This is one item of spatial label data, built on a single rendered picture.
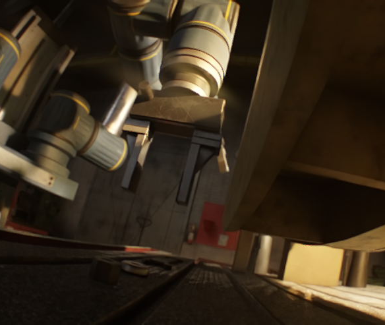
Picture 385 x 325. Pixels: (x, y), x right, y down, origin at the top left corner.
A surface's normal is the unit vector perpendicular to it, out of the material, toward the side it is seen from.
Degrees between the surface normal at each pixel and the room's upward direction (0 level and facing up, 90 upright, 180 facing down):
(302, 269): 90
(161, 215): 90
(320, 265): 90
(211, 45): 90
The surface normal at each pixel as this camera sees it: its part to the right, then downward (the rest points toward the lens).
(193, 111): -0.07, -0.35
